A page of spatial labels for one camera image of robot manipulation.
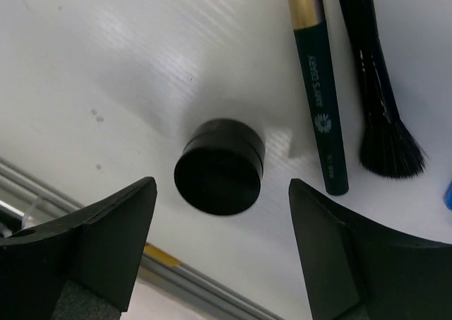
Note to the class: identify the black makeup brush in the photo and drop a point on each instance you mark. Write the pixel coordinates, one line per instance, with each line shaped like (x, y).
(387, 148)

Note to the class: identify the aluminium front rail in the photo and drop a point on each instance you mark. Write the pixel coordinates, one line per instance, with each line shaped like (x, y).
(165, 288)

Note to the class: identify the blue compartment tray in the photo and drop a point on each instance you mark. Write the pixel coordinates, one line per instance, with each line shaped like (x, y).
(448, 197)

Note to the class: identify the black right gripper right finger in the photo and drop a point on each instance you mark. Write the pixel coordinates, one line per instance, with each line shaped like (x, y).
(355, 268)

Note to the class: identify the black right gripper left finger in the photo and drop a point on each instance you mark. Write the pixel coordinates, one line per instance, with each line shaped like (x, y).
(82, 265)

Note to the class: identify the gold green mascara tube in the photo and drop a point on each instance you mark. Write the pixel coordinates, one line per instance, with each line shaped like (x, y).
(314, 52)

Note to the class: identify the black round jar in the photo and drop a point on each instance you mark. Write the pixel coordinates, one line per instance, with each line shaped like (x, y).
(221, 167)

